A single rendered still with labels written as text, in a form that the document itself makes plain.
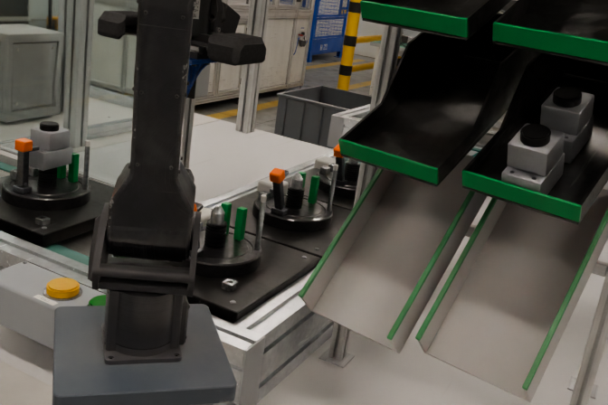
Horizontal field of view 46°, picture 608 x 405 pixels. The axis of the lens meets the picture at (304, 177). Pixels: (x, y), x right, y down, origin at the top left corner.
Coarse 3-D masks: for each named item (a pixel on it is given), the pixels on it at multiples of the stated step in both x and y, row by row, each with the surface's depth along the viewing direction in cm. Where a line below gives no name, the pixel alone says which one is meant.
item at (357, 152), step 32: (480, 32) 98; (416, 64) 94; (448, 64) 100; (480, 64) 99; (512, 64) 86; (384, 96) 90; (416, 96) 94; (448, 96) 93; (480, 96) 92; (512, 96) 89; (352, 128) 86; (384, 128) 89; (416, 128) 88; (448, 128) 87; (480, 128) 84; (384, 160) 82; (416, 160) 83; (448, 160) 80
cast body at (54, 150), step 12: (36, 132) 116; (48, 132) 116; (60, 132) 117; (36, 144) 117; (48, 144) 115; (60, 144) 117; (36, 156) 116; (48, 156) 116; (60, 156) 118; (36, 168) 116; (48, 168) 116
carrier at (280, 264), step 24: (216, 216) 103; (240, 216) 107; (216, 240) 104; (240, 240) 108; (264, 240) 115; (168, 264) 102; (216, 264) 99; (240, 264) 101; (264, 264) 106; (288, 264) 107; (312, 264) 109; (216, 288) 97; (240, 288) 98; (264, 288) 99; (216, 312) 92; (240, 312) 92
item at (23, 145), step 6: (18, 138) 113; (24, 138) 114; (18, 144) 112; (24, 144) 112; (30, 144) 113; (18, 150) 113; (24, 150) 113; (30, 150) 114; (36, 150) 115; (18, 156) 114; (24, 156) 113; (18, 162) 114; (24, 162) 114; (18, 168) 114; (24, 168) 114; (18, 174) 114; (24, 174) 114; (18, 180) 115; (24, 180) 114
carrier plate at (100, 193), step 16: (80, 176) 132; (0, 192) 119; (96, 192) 126; (112, 192) 127; (0, 208) 113; (16, 208) 114; (80, 208) 117; (96, 208) 118; (0, 224) 109; (16, 224) 108; (32, 224) 108; (48, 224) 109; (64, 224) 110; (80, 224) 112; (32, 240) 107; (48, 240) 106
